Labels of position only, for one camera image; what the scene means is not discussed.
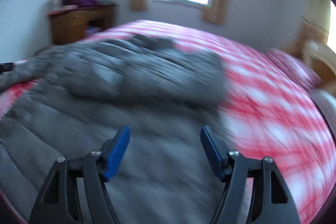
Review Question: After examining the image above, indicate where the grey puffer jacket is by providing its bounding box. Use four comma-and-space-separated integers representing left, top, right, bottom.
1, 35, 232, 223

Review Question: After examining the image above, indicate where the wooden desk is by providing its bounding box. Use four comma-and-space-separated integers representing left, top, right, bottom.
49, 3, 117, 45

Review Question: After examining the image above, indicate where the red plaid bed sheet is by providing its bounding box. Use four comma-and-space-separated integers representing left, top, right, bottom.
1, 20, 335, 223

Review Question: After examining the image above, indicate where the purple garment on desk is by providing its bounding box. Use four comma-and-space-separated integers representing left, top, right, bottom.
62, 0, 96, 7

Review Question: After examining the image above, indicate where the pink folded quilt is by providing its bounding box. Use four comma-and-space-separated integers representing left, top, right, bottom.
266, 48, 322, 93

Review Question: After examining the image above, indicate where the wooden headboard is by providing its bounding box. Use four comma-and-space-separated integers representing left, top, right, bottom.
302, 40, 336, 97

